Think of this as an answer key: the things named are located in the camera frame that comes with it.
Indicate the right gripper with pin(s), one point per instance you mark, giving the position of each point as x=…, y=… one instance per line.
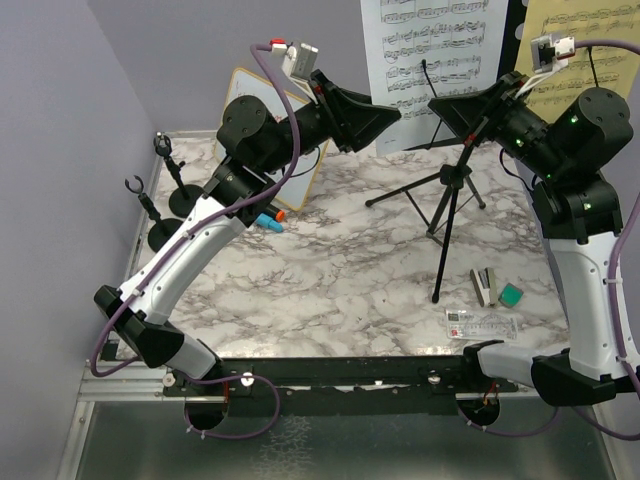
x=471, y=115

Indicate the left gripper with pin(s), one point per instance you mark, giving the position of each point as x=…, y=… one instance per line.
x=359, y=119

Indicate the white sheet music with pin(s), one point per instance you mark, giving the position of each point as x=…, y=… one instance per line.
x=417, y=50

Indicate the black microphone orange tip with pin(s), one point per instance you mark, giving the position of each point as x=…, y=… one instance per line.
x=275, y=213

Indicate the blue-headed microphone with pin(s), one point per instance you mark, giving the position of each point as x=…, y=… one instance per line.
x=266, y=221

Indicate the black microphone stand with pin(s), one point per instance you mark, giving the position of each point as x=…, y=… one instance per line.
x=183, y=198
x=162, y=229

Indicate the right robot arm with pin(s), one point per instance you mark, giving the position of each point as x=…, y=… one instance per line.
x=580, y=217

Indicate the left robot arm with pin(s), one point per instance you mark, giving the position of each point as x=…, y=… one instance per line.
x=257, y=145

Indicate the yellow-framed whiteboard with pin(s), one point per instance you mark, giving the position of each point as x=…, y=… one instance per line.
x=293, y=195

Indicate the grey stapler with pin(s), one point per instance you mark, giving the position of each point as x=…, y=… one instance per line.
x=485, y=286

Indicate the green eraser block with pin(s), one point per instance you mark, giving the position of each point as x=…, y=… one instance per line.
x=510, y=295

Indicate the clear ruler set packet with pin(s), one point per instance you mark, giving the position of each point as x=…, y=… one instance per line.
x=480, y=325

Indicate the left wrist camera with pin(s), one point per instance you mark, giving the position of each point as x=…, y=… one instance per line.
x=297, y=61

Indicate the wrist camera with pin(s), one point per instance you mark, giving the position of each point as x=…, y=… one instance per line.
x=297, y=61
x=550, y=54

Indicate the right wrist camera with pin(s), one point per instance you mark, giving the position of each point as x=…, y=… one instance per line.
x=550, y=54

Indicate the black mounting rail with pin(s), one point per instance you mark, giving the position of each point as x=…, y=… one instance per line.
x=340, y=386

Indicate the aluminium frame rail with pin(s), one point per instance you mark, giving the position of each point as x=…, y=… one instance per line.
x=121, y=390

